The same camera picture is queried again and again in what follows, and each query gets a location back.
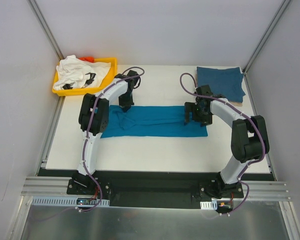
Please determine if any purple cable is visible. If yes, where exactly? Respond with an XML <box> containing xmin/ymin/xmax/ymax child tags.
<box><xmin>179</xmin><ymin>72</ymin><xmax>268</xmax><ymax>218</ymax></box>
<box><xmin>74</xmin><ymin>66</ymin><xmax>145</xmax><ymax>214</ymax></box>

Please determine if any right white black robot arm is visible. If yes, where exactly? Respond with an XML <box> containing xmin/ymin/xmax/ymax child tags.
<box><xmin>184</xmin><ymin>85</ymin><xmax>270</xmax><ymax>199</ymax></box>

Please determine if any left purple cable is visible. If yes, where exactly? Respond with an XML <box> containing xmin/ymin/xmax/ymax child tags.
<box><xmin>74</xmin><ymin>66</ymin><xmax>145</xmax><ymax>214</ymax></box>

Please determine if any slotted cable duct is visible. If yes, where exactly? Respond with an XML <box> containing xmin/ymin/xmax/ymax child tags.
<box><xmin>200</xmin><ymin>200</ymin><xmax>218</xmax><ymax>210</ymax></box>
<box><xmin>31</xmin><ymin>196</ymin><xmax>99</xmax><ymax>208</ymax></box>

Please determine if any left slotted cable duct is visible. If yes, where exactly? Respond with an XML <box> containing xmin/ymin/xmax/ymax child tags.
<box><xmin>31</xmin><ymin>196</ymin><xmax>99</xmax><ymax>208</ymax></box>

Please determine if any teal blue t-shirt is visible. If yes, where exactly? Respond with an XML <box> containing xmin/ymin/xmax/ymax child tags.
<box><xmin>101</xmin><ymin>105</ymin><xmax>208</xmax><ymax>138</ymax></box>

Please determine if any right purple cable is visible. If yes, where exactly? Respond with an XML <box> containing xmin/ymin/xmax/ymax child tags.
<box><xmin>179</xmin><ymin>72</ymin><xmax>268</xmax><ymax>218</ymax></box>

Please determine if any right aluminium frame post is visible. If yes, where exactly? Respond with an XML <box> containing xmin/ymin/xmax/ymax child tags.
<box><xmin>243</xmin><ymin>0</ymin><xmax>293</xmax><ymax>76</ymax></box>

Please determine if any left aluminium frame post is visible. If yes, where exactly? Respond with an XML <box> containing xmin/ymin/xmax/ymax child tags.
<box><xmin>27</xmin><ymin>0</ymin><xmax>64</xmax><ymax>60</ymax></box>

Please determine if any right slotted cable duct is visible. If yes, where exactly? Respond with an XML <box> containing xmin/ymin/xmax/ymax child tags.
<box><xmin>200</xmin><ymin>200</ymin><xmax>218</xmax><ymax>210</ymax></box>

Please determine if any white printed t-shirt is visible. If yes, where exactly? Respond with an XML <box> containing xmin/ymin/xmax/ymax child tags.
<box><xmin>53</xmin><ymin>55</ymin><xmax>111</xmax><ymax>91</ymax></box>

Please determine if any aluminium extrusion rail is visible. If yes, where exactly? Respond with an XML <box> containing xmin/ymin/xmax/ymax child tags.
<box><xmin>21</xmin><ymin>176</ymin><xmax>292</xmax><ymax>202</ymax></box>

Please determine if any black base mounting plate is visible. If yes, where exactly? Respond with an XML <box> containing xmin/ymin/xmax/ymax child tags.
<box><xmin>37</xmin><ymin>169</ymin><xmax>251</xmax><ymax>210</ymax></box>

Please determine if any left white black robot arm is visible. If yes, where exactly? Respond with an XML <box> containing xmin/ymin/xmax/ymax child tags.
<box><xmin>72</xmin><ymin>67</ymin><xmax>142</xmax><ymax>195</ymax></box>

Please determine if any orange garment in bin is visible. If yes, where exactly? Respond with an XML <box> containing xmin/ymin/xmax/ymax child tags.
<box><xmin>79</xmin><ymin>56</ymin><xmax>95</xmax><ymax>63</ymax></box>

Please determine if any folded dark blue t-shirt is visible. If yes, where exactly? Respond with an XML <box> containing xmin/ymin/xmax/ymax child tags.
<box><xmin>196</xmin><ymin>66</ymin><xmax>246</xmax><ymax>103</ymax></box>

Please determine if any aluminium frame post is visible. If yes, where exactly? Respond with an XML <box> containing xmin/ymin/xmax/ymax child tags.
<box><xmin>243</xmin><ymin>0</ymin><xmax>293</xmax><ymax>76</ymax></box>
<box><xmin>27</xmin><ymin>0</ymin><xmax>64</xmax><ymax>60</ymax></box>

